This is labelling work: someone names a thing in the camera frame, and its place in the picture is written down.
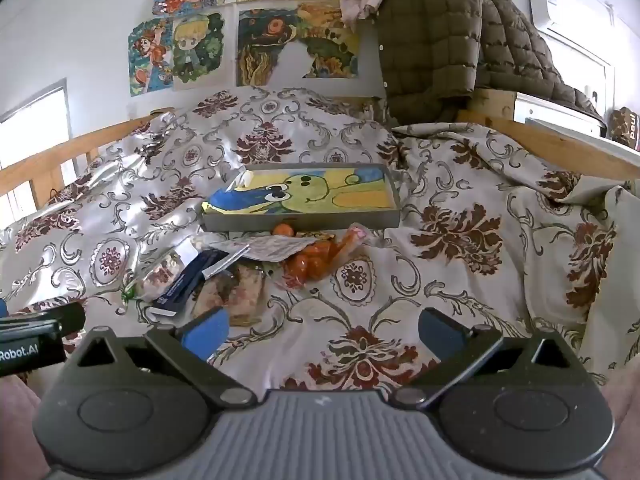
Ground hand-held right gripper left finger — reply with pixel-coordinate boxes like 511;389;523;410
75;306;257;407

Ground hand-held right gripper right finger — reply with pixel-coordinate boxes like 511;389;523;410
389;306;585;407

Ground dark blue snack packet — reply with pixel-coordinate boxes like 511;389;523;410
152;246;251;318

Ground clear brown snack packet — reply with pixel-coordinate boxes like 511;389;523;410
132;252;188;303

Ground grey painted cardboard tray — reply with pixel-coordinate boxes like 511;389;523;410
200;162;402;232

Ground clear rice cracker packet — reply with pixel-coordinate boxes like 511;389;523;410
192;277;233;319
227;262;266;326

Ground floral printed blanket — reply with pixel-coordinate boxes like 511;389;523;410
0;87;640;411

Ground person's left leg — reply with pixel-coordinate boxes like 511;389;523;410
0;374;50;480

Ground person's leg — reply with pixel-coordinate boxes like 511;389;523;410
600;379;640;480
0;374;50;480

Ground white snack packet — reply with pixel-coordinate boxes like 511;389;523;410
200;235;326;263

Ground orange candy bag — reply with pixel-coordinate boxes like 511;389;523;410
280;225;373;286

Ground window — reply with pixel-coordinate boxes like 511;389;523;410
0;79;72;227

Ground person's right leg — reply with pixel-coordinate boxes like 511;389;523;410
600;379;640;480

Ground brown printed bag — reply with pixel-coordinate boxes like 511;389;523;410
607;107;640;154

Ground red-haired girl poster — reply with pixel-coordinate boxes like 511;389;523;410
128;17;175;97

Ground blonde boy poster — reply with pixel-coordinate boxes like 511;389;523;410
172;10;225;92

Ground olive quilted jacket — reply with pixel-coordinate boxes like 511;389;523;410
375;0;607;124

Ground white air conditioner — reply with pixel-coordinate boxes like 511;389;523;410
528;0;627;32

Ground wooden bed rail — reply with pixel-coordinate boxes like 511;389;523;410
457;87;640;182
0;107;177;202

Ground cartoon posters on wall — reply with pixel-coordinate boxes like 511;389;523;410
236;1;360;89

